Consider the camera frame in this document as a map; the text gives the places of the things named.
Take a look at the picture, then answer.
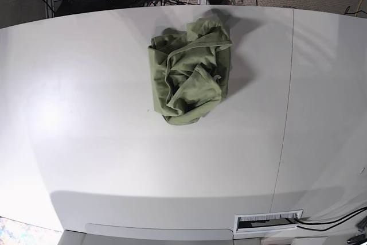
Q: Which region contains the green T-shirt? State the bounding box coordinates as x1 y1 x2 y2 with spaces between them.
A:
148 18 232 126

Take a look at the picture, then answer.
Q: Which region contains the black cable pair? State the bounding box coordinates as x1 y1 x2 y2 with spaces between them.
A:
292 207 367 232

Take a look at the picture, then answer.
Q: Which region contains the white cable grommet tray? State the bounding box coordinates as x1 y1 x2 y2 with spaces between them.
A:
233 210 303 235

